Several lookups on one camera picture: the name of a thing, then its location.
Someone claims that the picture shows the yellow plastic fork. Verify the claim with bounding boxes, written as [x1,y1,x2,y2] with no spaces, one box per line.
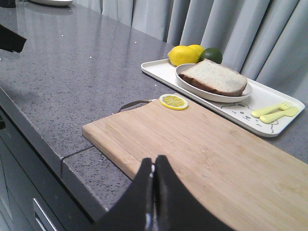
[251,101,292,118]

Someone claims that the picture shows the yellow plastic spoon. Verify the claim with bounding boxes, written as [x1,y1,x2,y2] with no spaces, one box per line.
[259,107,298,123]

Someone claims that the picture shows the wooden cutting board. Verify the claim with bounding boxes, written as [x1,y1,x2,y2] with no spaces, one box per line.
[82,100,308,231]

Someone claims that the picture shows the white bread slice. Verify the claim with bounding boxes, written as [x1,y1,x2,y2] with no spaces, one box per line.
[179,59,248,97]

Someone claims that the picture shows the yellow lemon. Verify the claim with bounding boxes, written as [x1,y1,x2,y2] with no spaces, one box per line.
[167,45,199,66]
[188,44,205,56]

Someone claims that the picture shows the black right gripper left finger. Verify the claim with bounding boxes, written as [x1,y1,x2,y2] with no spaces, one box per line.
[92,158,154,231]

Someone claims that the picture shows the white round plate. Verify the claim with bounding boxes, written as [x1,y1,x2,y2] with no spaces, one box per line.
[174,64,252,103]

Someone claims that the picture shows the lemon slice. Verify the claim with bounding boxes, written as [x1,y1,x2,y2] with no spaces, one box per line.
[159,94,188,110]

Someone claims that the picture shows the grey curtain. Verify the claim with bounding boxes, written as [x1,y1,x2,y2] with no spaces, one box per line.
[79,0,308,103]

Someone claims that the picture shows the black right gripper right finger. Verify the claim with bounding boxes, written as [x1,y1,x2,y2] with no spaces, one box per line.
[154,155,232,231]

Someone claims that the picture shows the metal drawer handle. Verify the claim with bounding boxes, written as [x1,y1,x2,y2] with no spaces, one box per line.
[32,198,58,231]

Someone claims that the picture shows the green lime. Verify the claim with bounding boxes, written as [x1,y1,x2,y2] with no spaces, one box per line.
[199,48,223,64]

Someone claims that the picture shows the white rectangular tray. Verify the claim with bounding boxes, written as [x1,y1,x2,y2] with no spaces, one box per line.
[141,59,305,137]

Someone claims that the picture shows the metal board handle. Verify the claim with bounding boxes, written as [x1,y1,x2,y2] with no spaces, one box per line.
[118,100,153,113]

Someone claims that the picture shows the white dish far corner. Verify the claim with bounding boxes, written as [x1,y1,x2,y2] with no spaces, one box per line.
[29,0,73,7]

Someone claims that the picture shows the black object at left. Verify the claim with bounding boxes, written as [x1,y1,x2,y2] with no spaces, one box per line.
[0,25,26,53]

